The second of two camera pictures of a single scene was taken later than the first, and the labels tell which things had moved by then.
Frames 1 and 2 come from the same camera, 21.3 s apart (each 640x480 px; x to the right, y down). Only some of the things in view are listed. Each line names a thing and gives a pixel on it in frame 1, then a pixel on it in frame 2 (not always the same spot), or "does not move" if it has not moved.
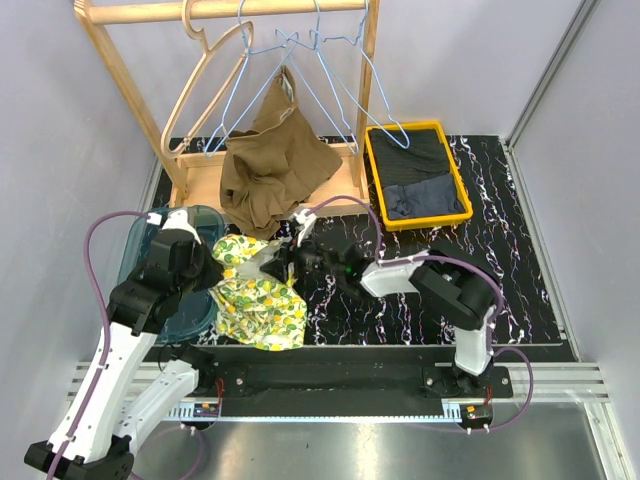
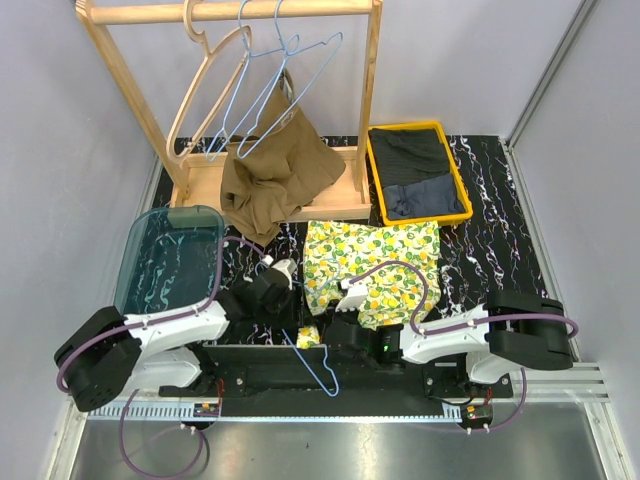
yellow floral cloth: x=265 y=314 → x=340 y=251
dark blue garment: x=431 y=197 does not move
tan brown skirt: x=266 y=173 does not move
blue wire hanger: x=358 y=43 → x=325 y=390
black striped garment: x=424 y=157 does not move
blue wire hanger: x=259 y=44 → x=282 y=52
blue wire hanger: x=316 y=48 → x=289 y=50
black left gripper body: x=202 y=274 → x=285 y=313
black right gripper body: x=306 y=258 → x=349 y=317
